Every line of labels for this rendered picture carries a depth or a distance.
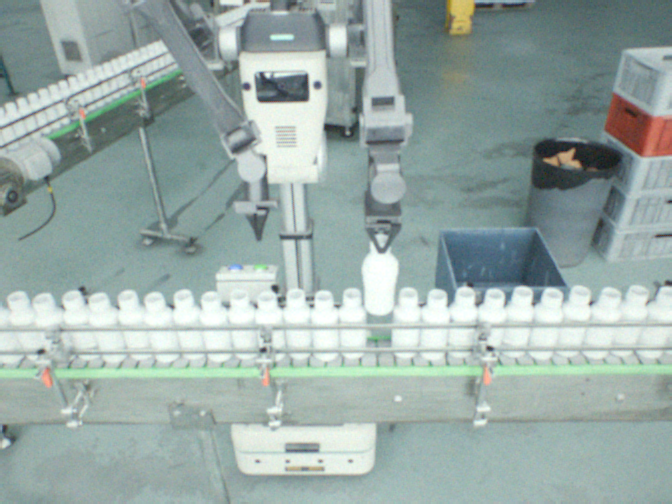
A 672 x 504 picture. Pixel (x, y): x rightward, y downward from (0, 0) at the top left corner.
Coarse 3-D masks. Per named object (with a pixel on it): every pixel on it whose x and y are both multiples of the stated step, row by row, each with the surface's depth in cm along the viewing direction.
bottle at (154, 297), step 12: (156, 300) 117; (156, 312) 115; (168, 312) 117; (156, 324) 115; (168, 324) 117; (156, 336) 117; (168, 336) 118; (156, 348) 119; (168, 348) 119; (180, 348) 123; (168, 360) 121
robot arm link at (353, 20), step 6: (354, 0) 128; (360, 0) 122; (348, 6) 129; (354, 6) 128; (360, 6) 124; (348, 12) 129; (354, 12) 128; (360, 12) 126; (348, 18) 129; (354, 18) 128; (360, 18) 128; (348, 24) 131; (354, 24) 131; (348, 30) 131; (354, 30) 131; (348, 36) 132; (354, 36) 132; (348, 42) 134; (354, 42) 134
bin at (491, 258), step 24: (456, 240) 177; (480, 240) 177; (504, 240) 177; (528, 240) 177; (456, 264) 183; (480, 264) 182; (504, 264) 182; (528, 264) 182; (552, 264) 160; (456, 288) 150; (480, 288) 150; (504, 288) 149
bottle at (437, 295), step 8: (432, 296) 116; (440, 296) 116; (432, 304) 113; (440, 304) 113; (424, 312) 116; (432, 312) 114; (440, 312) 114; (448, 312) 115; (424, 320) 116; (432, 320) 114; (440, 320) 114; (448, 320) 116; (424, 336) 118; (432, 336) 116; (440, 336) 116; (424, 344) 119; (432, 344) 118; (440, 344) 118
